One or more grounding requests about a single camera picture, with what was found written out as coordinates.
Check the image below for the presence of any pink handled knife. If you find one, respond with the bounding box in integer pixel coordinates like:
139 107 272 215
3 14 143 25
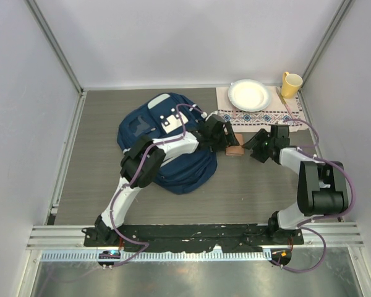
276 86 295 119

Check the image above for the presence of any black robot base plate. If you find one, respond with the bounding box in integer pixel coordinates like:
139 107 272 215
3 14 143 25
83 223 305 253

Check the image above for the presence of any white paper plate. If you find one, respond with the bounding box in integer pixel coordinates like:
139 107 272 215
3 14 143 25
228 79 271 112

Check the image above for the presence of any brown leather wallet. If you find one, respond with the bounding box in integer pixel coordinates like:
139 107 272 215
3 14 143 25
225 133 244 156

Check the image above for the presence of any patterned white placemat cloth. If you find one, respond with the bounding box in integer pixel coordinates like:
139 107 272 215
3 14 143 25
216 86 308 133

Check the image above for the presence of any navy blue student backpack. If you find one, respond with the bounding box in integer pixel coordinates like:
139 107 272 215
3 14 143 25
117 92 218 194

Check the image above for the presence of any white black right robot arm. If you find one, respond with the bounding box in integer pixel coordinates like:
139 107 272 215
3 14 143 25
242 124 349 244

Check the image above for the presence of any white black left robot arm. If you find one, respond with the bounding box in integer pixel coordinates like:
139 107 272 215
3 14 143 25
95 114 239 248

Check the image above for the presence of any aluminium front rail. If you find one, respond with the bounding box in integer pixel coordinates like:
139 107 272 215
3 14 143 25
27 222 364 250

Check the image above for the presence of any yellow mug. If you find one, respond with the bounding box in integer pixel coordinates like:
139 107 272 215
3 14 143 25
281 72 303 98

